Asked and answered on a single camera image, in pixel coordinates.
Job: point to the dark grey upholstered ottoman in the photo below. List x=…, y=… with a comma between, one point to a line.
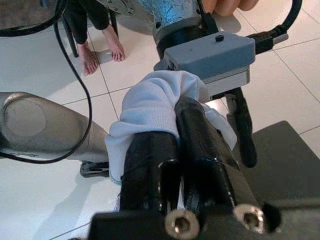
x=287, y=162

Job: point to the person bare hand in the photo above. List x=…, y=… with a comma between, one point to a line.
x=225, y=6

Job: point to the person leg black trousers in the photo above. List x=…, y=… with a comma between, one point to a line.
x=88, y=60
x=115, y=45

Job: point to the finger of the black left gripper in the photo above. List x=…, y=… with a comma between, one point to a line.
x=243, y=130

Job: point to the silver robot right leg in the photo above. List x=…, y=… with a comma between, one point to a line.
x=37, y=125

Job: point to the person left leg black trousers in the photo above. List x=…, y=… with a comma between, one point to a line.
x=115, y=45

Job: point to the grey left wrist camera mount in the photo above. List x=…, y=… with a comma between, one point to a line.
x=212, y=55

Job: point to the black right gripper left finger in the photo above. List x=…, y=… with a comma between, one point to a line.
x=147, y=162

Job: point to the white printed cloth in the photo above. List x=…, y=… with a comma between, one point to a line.
x=150, y=105

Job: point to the person right leg black trousers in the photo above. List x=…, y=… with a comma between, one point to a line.
x=88, y=60

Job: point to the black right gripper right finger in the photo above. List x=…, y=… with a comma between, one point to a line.
x=197, y=130

